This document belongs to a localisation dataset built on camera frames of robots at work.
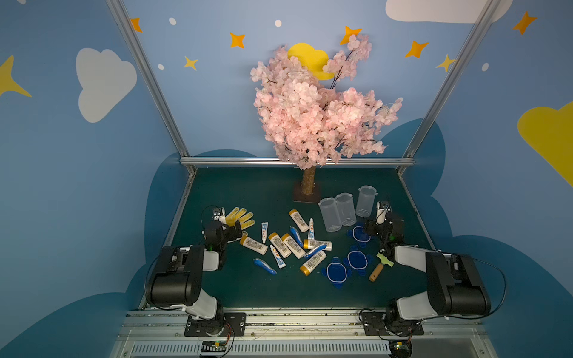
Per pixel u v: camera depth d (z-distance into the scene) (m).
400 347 0.73
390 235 0.73
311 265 0.86
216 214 0.81
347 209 1.02
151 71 0.84
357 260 0.89
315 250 0.90
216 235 0.72
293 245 0.92
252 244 0.91
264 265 0.87
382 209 0.83
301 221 0.98
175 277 0.45
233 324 0.73
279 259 0.88
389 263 0.88
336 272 0.87
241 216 1.02
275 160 1.07
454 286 0.45
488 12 0.70
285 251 0.90
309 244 0.92
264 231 0.97
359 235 0.90
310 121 0.70
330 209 1.01
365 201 1.05
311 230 0.97
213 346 0.73
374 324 0.74
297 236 0.95
